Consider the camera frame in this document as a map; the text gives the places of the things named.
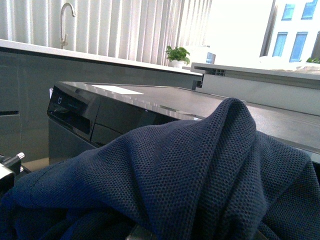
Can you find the navy blue knit garment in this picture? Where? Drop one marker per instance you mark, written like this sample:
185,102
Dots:
214,179

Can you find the grey front-load washing machine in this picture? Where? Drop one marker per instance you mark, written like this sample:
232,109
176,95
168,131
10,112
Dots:
84,116

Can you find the potted green plant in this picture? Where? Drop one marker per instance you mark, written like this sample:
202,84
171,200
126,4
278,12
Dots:
178,56

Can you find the white vertical blinds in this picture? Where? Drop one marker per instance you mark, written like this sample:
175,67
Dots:
137,30

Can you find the curved metal faucet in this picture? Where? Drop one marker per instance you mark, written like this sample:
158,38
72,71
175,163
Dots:
63,23

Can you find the grey table with profile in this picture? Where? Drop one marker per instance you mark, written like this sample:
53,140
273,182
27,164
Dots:
285,89

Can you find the grey kitchen counter cabinet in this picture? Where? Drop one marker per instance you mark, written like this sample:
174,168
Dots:
28,72

